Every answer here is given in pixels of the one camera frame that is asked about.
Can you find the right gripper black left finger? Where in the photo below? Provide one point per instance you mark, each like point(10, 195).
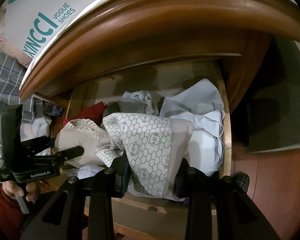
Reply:
point(83, 203)

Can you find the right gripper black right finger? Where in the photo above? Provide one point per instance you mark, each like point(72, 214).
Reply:
point(237, 215)

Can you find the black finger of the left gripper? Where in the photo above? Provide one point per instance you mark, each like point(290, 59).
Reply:
point(60, 157)
point(36, 145)

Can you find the beige knitted garment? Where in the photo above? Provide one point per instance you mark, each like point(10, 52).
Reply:
point(85, 133)

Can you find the red knitted garment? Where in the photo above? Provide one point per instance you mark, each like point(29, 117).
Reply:
point(93, 113)

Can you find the honeycomb print white underwear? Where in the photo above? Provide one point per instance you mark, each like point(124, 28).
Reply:
point(155, 148)

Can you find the brown wooden drawer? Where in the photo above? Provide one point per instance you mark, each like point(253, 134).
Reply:
point(158, 218)

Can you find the light blue white underwear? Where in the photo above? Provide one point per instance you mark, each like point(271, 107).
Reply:
point(202, 105)

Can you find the red sleeve forearm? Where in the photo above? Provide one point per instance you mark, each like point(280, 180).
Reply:
point(11, 216)

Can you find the person's left hand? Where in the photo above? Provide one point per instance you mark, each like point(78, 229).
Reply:
point(31, 192)

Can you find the white floral bedsheet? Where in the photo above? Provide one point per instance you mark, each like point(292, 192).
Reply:
point(39, 127)

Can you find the plaid slipper foot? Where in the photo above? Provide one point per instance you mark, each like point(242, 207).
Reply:
point(242, 180)

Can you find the blue patterned bag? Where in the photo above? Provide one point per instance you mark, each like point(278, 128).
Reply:
point(51, 109)

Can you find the grey plaid blanket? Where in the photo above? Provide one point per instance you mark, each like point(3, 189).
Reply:
point(11, 75)

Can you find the grey crumpled garment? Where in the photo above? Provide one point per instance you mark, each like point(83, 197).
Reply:
point(136, 102)

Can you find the beige leaf pattern mattress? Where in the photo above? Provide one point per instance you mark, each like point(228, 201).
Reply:
point(8, 47)

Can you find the white XINCCI shoe box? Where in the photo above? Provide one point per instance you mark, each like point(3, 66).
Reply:
point(32, 24)

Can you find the brown wooden nightstand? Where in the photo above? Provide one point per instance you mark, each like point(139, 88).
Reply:
point(165, 37)

